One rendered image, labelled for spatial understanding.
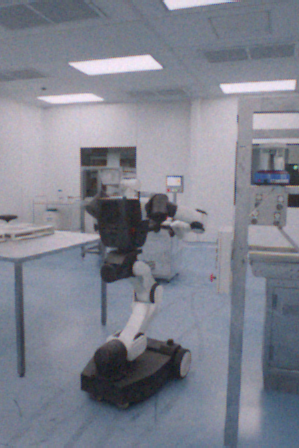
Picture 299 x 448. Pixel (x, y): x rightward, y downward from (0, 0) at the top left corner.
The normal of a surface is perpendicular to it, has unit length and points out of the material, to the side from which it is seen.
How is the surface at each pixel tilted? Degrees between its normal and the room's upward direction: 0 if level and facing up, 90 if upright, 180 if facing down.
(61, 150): 90
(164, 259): 90
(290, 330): 90
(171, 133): 90
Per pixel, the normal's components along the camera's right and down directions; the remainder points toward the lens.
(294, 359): -0.24, 0.11
